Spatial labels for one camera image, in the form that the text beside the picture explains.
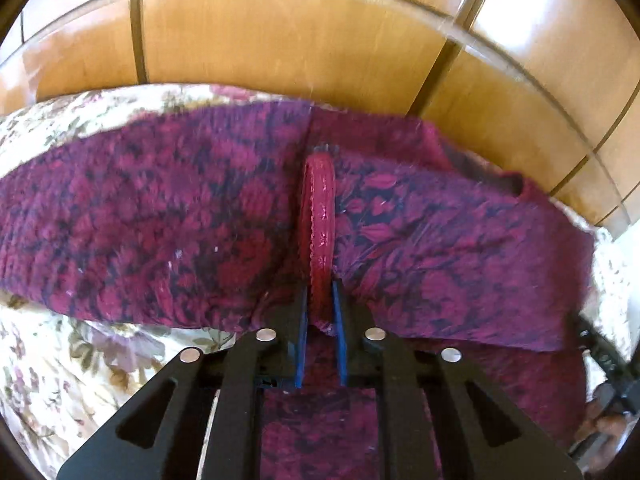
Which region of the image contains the crimson patterned knit garment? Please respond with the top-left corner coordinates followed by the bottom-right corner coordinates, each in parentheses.
top-left (1, 101), bottom-right (593, 479)

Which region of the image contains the person's hand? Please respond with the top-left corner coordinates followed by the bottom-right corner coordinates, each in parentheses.
top-left (575, 400), bottom-right (631, 450)

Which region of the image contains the floral bedspread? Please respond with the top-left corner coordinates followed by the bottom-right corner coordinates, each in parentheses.
top-left (1, 84), bottom-right (623, 479)

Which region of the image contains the wooden headboard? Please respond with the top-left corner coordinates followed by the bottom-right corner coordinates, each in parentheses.
top-left (1, 0), bottom-right (639, 234)

